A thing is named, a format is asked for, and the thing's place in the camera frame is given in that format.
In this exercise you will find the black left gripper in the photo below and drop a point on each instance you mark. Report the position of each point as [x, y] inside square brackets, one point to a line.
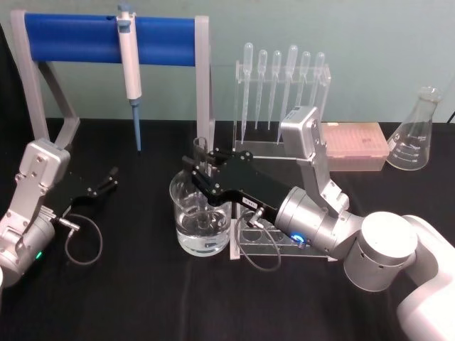
[69, 193]

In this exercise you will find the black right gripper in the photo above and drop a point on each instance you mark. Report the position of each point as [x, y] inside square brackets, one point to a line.
[249, 184]

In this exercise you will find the clear glass test tube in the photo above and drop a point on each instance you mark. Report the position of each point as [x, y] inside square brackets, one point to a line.
[201, 152]

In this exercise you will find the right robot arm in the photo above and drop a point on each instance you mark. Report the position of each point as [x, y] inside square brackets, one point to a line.
[377, 248]

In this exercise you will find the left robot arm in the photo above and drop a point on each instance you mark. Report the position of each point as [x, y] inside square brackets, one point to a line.
[32, 199]

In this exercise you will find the clear acrylic dropper rack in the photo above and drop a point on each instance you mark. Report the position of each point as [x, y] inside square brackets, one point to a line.
[263, 147]

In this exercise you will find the glass beaker with water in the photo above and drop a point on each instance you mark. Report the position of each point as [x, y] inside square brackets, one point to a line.
[199, 238]

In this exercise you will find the clear acrylic test tube rack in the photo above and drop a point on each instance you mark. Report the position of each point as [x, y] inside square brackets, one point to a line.
[259, 245]

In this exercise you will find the clear plastic dropper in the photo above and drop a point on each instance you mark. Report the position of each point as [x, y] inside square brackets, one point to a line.
[290, 71]
[246, 71]
[261, 71]
[304, 67]
[275, 71]

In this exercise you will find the white and blue micropipette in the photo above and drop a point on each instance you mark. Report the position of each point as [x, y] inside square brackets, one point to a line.
[129, 71]

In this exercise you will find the black table cloth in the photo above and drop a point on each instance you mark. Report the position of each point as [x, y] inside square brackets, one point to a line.
[149, 302]

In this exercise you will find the pink pipette tip box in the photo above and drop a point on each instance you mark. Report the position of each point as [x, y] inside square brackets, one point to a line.
[355, 145]

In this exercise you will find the grey stand with blue bar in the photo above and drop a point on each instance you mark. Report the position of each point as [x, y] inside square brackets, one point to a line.
[81, 42]

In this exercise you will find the glass conical flask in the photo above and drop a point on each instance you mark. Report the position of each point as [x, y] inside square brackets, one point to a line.
[412, 145]

